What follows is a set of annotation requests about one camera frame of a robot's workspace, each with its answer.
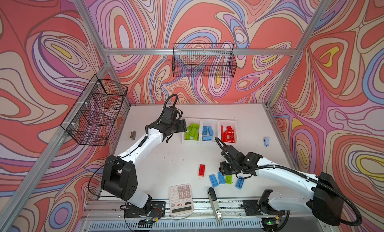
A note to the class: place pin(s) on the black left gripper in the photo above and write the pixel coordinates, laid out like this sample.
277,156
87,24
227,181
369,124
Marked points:
182,125

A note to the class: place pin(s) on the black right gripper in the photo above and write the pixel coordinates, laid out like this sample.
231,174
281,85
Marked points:
223,167

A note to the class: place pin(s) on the blue lego brick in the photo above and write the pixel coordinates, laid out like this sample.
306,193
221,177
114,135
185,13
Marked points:
210,131
205,130
239,184
221,178

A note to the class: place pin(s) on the green lego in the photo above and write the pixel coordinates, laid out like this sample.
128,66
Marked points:
196,136

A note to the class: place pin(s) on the red lego brick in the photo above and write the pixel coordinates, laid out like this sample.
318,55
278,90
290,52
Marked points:
202,170

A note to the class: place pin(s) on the green lego brick glossy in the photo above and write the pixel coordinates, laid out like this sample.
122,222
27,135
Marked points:
192,132

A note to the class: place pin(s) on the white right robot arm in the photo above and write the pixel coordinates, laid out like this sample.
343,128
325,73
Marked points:
318,194

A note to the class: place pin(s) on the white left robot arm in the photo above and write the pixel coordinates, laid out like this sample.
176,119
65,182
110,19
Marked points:
119,174

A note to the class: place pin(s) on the white container right compartment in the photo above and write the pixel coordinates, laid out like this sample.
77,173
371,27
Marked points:
231,123

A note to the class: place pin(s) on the white container compartment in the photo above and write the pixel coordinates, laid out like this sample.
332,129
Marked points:
231,123
186,139

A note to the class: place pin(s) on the white container left compartment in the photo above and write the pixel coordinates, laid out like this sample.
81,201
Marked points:
186,139

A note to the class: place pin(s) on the olive small object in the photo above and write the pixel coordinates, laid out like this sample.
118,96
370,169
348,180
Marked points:
133,135

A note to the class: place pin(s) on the green lego brick studs up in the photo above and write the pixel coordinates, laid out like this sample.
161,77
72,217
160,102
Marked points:
228,179

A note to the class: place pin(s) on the light blue lego studs up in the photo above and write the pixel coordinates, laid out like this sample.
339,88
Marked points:
214,181

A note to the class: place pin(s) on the light blue small stapler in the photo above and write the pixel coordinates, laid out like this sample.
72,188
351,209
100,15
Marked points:
266,141

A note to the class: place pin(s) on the black silver stapler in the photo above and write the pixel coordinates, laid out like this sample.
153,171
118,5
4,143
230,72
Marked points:
214,204

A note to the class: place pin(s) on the white pink calculator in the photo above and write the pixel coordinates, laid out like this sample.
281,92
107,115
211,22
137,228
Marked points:
180,200

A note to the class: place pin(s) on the black wire basket back wall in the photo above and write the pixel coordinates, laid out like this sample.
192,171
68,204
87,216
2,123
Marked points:
204,60

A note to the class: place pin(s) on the black wire basket wall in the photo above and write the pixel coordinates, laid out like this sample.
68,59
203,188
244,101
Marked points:
204,60
98,108

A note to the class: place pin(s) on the black wire basket left wall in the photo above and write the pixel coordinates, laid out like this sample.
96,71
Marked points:
98,108

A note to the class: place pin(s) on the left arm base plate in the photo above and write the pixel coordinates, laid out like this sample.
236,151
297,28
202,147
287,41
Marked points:
153,209

